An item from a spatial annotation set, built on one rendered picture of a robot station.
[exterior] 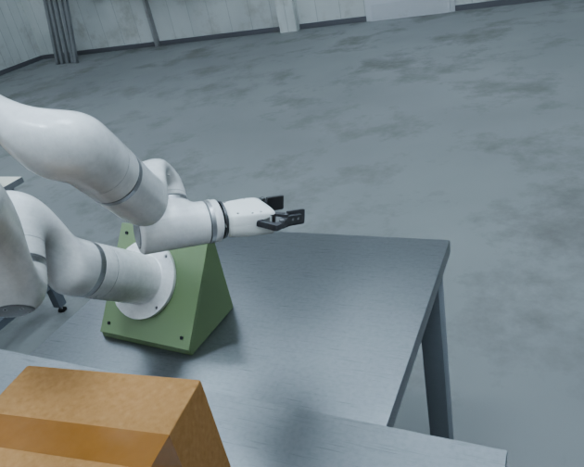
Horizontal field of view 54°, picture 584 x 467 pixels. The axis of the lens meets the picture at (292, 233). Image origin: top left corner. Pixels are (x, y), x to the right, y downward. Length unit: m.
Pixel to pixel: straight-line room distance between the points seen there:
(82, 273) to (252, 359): 0.39
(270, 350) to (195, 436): 0.50
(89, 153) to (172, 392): 0.33
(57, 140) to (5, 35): 12.26
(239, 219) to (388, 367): 0.42
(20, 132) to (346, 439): 0.72
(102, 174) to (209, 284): 0.61
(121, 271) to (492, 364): 1.57
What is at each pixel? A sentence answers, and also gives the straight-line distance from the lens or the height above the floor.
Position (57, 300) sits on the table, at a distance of 3.35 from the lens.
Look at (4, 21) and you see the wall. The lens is 13.05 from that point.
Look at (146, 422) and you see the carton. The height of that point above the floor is 1.12.
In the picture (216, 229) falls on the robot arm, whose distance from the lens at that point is 1.09.
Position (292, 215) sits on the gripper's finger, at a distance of 1.14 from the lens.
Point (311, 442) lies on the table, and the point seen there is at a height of 0.83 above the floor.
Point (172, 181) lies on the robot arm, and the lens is 1.10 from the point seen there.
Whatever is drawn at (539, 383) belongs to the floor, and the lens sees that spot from 2.35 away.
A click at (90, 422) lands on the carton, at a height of 1.12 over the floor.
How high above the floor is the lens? 1.64
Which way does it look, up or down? 29 degrees down
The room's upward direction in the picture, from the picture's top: 12 degrees counter-clockwise
